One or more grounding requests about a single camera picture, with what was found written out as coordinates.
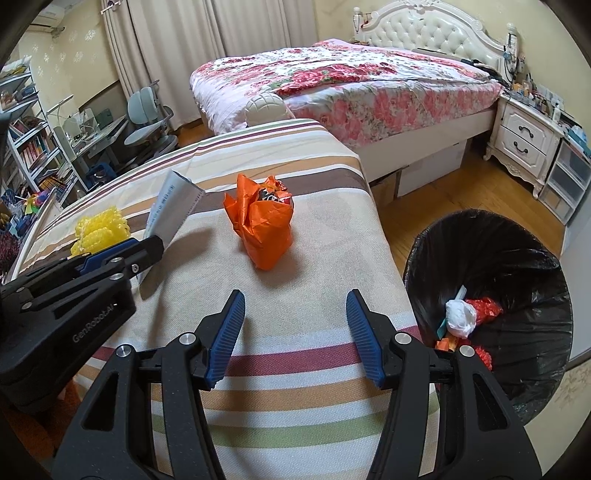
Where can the white sheer curtain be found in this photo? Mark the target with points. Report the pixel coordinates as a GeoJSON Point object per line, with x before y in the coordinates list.
{"type": "Point", "coordinates": [272, 23]}

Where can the clutter of small bottles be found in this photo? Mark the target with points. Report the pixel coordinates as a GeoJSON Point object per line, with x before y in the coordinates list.
{"type": "Point", "coordinates": [535, 94]}

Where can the white bookshelf with books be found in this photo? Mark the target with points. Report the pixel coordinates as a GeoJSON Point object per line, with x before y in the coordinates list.
{"type": "Point", "coordinates": [27, 147]}

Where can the white desk lamp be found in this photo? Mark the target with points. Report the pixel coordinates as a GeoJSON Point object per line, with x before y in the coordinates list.
{"type": "Point", "coordinates": [60, 104]}

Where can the white bed with tufted headboard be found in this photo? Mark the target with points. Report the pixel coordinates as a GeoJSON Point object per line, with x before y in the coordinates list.
{"type": "Point", "coordinates": [438, 27]}

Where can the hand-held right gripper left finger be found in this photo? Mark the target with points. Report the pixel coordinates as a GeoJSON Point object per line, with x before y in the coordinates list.
{"type": "Point", "coordinates": [226, 341]}

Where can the floral bedspread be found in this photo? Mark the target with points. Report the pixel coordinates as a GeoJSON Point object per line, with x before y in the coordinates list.
{"type": "Point", "coordinates": [360, 87]}

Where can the white box under bed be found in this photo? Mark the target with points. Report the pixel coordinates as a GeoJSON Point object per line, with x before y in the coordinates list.
{"type": "Point", "coordinates": [431, 168]}

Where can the study desk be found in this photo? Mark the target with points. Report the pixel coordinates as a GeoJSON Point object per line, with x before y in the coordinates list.
{"type": "Point", "coordinates": [97, 138]}

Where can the brown cardboard box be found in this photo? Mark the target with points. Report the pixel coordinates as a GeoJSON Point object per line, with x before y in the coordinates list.
{"type": "Point", "coordinates": [384, 189]}

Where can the plastic drawer unit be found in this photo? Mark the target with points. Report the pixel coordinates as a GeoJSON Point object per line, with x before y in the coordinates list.
{"type": "Point", "coordinates": [565, 180]}

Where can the beige curtain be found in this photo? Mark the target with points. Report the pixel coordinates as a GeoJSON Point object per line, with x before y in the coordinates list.
{"type": "Point", "coordinates": [157, 60]}

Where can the dark blue object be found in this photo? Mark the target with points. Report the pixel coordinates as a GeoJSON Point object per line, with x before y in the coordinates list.
{"type": "Point", "coordinates": [101, 176]}

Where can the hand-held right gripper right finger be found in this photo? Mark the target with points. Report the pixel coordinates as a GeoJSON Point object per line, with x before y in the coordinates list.
{"type": "Point", "coordinates": [367, 341]}

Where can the white plastic bag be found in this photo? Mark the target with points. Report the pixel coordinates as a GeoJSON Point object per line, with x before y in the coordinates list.
{"type": "Point", "coordinates": [461, 316]}

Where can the orange plastic bag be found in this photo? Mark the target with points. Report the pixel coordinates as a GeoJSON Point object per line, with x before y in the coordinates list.
{"type": "Point", "coordinates": [485, 310]}

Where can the grey desk chair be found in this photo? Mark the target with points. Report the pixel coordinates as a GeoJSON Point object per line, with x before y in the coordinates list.
{"type": "Point", "coordinates": [147, 115]}

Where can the trash bin with black bag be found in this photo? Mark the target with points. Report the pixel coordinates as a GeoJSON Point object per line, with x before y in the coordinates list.
{"type": "Point", "coordinates": [521, 272]}

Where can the yellow foam mesh net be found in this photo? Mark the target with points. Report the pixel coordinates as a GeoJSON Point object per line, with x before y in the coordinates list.
{"type": "Point", "coordinates": [99, 230]}

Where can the orange paper wrapper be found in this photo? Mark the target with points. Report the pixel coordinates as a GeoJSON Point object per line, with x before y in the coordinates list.
{"type": "Point", "coordinates": [263, 226]}

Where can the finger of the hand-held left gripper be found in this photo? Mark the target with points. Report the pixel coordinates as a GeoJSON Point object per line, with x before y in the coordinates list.
{"type": "Point", "coordinates": [138, 251]}
{"type": "Point", "coordinates": [92, 288]}

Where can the white nightstand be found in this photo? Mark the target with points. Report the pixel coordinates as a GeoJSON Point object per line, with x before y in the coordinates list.
{"type": "Point", "coordinates": [521, 138]}

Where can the white package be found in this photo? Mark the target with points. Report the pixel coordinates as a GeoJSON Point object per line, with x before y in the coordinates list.
{"type": "Point", "coordinates": [173, 207]}

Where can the pile of colourful toys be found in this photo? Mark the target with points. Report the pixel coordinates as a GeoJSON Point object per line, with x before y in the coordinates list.
{"type": "Point", "coordinates": [25, 210]}

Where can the white shell-shaped chair back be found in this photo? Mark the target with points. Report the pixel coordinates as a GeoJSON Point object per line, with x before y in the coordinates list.
{"type": "Point", "coordinates": [268, 108]}

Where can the white air conditioner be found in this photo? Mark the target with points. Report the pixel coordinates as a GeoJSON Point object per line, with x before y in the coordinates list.
{"type": "Point", "coordinates": [48, 16]}

